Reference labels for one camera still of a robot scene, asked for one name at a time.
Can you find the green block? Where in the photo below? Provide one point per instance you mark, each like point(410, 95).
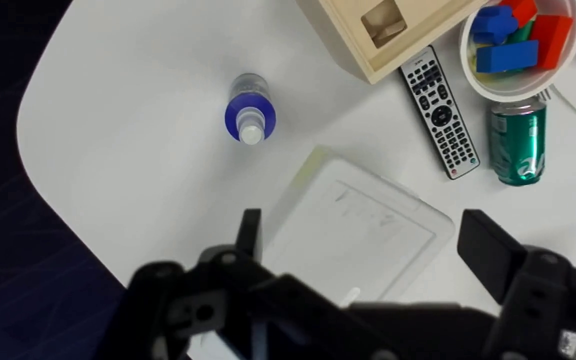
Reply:
point(522, 34)

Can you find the small whiteboard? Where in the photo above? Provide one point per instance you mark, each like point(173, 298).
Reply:
point(358, 235)

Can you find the blue cross-shaped block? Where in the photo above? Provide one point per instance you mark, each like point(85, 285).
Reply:
point(493, 22)

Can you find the large red block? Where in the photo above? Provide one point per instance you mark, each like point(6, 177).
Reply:
point(552, 40)

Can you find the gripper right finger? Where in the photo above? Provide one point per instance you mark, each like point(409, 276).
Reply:
point(533, 295)

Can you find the grey remote control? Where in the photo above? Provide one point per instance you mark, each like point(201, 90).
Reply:
point(438, 112)

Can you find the clear bottle with blue label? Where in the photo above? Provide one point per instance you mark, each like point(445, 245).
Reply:
point(250, 112)

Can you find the blue rectangular block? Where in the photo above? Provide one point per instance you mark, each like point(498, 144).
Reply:
point(508, 56)

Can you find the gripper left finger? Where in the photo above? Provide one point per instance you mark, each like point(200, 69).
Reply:
point(228, 295)

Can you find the wooden box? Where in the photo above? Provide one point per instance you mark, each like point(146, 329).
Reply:
point(383, 35)

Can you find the white bowl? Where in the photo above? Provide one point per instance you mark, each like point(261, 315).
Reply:
point(513, 86)

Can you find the small red block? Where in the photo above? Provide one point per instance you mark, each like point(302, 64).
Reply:
point(522, 9)

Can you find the green soda can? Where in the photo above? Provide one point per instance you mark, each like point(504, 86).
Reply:
point(518, 142)

